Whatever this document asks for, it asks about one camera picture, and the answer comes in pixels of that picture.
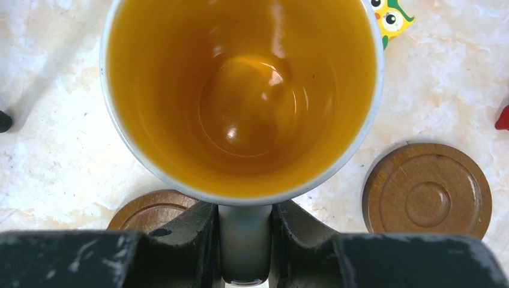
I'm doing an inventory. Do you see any yellow owl toy block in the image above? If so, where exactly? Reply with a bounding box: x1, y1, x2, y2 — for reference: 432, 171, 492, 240
370, 0, 415, 50

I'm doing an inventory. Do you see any red owl toy block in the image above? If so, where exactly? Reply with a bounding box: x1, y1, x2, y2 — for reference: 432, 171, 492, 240
495, 105, 509, 131

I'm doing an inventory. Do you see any light blue tripod stand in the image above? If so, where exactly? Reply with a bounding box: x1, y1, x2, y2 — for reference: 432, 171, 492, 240
0, 111, 13, 133

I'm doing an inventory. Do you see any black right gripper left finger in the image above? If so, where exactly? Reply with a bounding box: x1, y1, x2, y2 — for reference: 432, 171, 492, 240
1, 202, 219, 287

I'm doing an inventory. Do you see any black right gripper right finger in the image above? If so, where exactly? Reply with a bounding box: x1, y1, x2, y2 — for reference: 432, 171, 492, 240
270, 201, 508, 287

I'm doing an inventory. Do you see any patterned white mug yellow inside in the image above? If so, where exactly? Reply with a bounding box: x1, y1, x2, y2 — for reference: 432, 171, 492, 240
100, 1, 384, 286

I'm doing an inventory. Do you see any brown ridged coaster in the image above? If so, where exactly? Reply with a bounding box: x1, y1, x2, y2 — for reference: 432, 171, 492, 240
362, 143, 492, 239
107, 189, 197, 233

